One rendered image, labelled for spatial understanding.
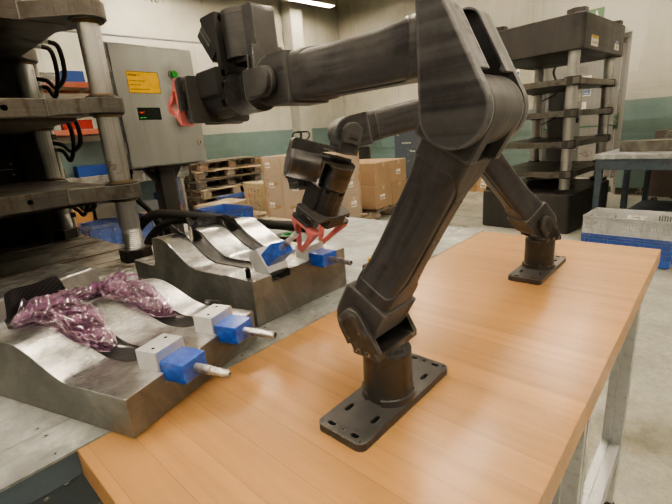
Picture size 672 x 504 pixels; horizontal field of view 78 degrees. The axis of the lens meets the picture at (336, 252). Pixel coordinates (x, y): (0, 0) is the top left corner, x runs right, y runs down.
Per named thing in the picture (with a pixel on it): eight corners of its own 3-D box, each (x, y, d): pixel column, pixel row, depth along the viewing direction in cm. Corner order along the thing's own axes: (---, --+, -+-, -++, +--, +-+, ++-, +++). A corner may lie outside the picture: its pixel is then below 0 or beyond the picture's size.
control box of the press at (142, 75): (249, 400, 188) (195, 47, 148) (188, 439, 166) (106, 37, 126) (221, 384, 202) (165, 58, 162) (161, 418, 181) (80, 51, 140)
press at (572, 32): (614, 208, 511) (635, 24, 455) (567, 235, 413) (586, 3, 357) (536, 203, 579) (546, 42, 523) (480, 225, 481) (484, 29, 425)
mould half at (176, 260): (346, 284, 95) (342, 227, 92) (258, 327, 77) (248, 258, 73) (222, 255, 128) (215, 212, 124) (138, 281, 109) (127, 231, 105)
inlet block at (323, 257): (359, 271, 84) (357, 246, 82) (343, 279, 80) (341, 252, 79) (313, 262, 92) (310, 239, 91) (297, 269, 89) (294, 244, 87)
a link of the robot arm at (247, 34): (198, 12, 53) (255, -19, 45) (253, 22, 59) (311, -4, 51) (214, 107, 56) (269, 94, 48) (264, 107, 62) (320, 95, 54)
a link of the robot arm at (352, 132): (287, 177, 71) (302, 106, 69) (281, 174, 79) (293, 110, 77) (349, 191, 75) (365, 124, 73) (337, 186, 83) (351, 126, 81)
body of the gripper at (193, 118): (177, 77, 59) (205, 67, 54) (237, 80, 66) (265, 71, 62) (186, 124, 61) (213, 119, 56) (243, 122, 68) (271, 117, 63)
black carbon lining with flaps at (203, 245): (307, 259, 93) (303, 218, 91) (250, 280, 82) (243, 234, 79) (219, 242, 116) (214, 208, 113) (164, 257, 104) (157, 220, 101)
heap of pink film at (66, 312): (186, 309, 73) (178, 267, 70) (94, 360, 57) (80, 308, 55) (88, 296, 83) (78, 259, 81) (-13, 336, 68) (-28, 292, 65)
